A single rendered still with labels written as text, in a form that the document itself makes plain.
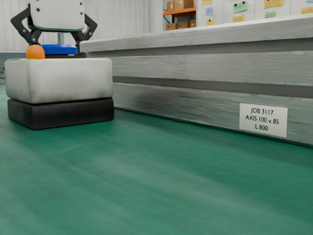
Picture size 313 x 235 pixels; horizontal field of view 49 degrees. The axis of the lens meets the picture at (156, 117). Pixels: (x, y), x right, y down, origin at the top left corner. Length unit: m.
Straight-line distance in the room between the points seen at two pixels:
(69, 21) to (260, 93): 0.48
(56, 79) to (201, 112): 0.13
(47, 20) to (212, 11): 3.41
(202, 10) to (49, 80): 3.81
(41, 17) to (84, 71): 0.36
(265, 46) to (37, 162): 0.18
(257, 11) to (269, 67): 3.42
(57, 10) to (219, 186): 0.56
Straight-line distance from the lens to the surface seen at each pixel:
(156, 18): 8.72
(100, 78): 0.33
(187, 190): 0.16
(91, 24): 0.72
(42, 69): 0.30
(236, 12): 3.80
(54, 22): 0.67
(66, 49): 0.33
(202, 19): 4.07
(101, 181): 0.17
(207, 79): 0.29
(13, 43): 12.30
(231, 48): 0.29
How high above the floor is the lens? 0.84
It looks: 9 degrees down
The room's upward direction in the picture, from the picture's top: 1 degrees counter-clockwise
